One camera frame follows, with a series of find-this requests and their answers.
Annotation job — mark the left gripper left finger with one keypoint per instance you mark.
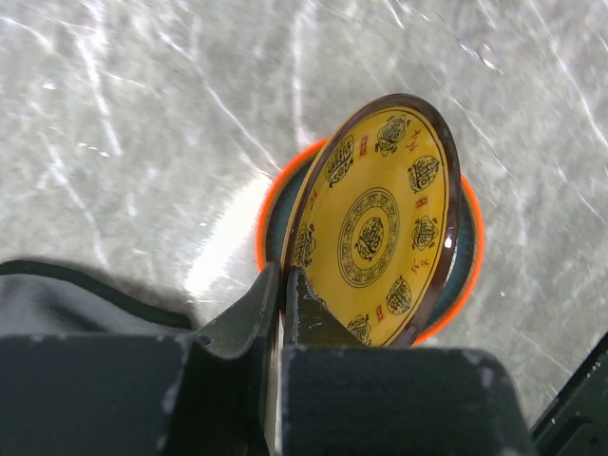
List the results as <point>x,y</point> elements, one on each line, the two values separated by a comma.
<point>211,391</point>

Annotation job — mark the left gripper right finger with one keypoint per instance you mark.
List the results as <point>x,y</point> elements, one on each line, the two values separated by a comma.
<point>340,397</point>

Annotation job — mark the yellow patterned plate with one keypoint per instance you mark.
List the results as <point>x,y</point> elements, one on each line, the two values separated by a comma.
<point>376,220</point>

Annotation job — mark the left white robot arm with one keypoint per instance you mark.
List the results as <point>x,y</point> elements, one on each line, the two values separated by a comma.
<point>577,399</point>

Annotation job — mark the dark grey cloth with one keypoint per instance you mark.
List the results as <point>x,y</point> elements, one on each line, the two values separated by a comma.
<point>42,298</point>

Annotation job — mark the orange plastic plate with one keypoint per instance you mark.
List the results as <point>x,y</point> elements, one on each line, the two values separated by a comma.
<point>475,285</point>

